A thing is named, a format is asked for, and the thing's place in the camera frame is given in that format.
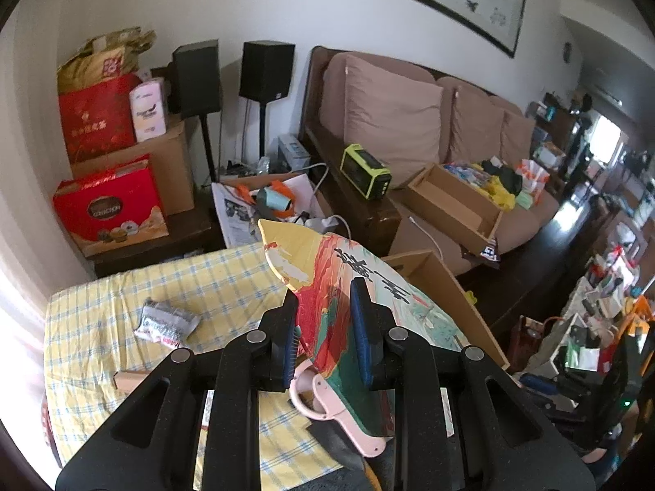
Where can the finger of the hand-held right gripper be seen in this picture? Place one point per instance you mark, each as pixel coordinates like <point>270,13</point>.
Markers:
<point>537,383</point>

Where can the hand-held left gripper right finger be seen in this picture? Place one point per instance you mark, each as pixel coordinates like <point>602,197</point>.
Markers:
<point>361,337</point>

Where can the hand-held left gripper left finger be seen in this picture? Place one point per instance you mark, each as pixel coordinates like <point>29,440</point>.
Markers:
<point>290,353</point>

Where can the painted paper fan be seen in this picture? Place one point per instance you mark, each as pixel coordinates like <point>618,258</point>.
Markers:
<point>327,286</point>

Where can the pink mouse-ear handheld fan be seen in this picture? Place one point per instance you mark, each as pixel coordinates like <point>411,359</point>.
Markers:
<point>358,432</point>

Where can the large cardboard box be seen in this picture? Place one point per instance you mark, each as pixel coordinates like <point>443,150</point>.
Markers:
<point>450,296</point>

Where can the grey snack packet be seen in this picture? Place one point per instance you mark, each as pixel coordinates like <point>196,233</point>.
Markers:
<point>163,322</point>

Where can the yellow plaid tablecloth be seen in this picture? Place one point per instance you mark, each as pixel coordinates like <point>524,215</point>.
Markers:
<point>215,281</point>

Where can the white power strip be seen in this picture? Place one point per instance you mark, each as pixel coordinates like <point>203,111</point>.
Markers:
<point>325,223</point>

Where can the brown sofa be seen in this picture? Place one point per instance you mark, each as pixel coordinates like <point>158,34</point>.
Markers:
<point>424,225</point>

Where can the cardboard box with papers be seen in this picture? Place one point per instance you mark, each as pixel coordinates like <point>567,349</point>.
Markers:
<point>245,215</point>

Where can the shallow cardboard tray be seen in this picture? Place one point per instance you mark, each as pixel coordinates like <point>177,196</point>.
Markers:
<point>450,199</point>

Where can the green black portable radio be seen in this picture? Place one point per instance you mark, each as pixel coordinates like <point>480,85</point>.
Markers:
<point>366,171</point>

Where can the dark wooden low cabinet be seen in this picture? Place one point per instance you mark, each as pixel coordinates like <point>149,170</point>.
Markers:
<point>153,245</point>

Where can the pile of colourful bags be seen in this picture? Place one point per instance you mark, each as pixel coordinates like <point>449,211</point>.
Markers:
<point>501,179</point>

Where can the brown cardboard box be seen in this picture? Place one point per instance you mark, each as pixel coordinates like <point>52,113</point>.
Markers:
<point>174,169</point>

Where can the beige sofa cushion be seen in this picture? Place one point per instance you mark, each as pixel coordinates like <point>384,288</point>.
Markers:
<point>389,117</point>
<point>518,138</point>
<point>476,122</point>

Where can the red gift box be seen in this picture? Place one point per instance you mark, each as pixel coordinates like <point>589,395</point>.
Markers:
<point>107,209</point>

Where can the white pink tissue box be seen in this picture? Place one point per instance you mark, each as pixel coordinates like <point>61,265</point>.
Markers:
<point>148,110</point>

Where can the black speaker on stand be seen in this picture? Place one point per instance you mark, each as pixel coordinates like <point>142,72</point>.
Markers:
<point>197,79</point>
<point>267,69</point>

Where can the red gift bag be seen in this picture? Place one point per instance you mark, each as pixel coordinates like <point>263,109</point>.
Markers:
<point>97,122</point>

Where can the gold paper bag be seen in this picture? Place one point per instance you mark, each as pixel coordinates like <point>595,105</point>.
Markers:
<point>97,56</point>

